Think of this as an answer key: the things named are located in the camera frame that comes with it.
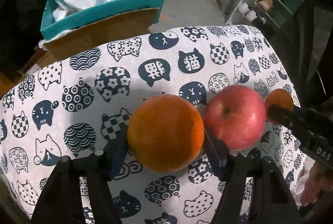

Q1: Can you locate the small mandarin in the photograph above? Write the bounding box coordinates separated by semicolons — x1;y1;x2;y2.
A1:
265;88;293;124

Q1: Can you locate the red apple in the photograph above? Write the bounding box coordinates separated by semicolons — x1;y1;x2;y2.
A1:
203;85;266;151

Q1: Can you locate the large orange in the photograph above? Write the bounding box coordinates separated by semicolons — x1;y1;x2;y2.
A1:
127;94;204;173

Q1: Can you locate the person right hand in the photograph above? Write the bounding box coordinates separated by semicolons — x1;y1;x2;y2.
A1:
300;162;332;207

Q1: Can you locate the cat pattern tablecloth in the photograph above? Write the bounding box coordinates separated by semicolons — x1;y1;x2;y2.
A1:
1;25;307;223

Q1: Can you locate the brown cardboard box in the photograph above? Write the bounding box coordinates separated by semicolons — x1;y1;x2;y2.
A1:
38;6;160;61

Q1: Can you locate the black hanging coat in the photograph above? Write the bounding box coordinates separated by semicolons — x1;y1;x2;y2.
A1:
1;0;47;78

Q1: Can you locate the teal cardboard box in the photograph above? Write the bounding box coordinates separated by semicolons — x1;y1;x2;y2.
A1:
40;0;165;40

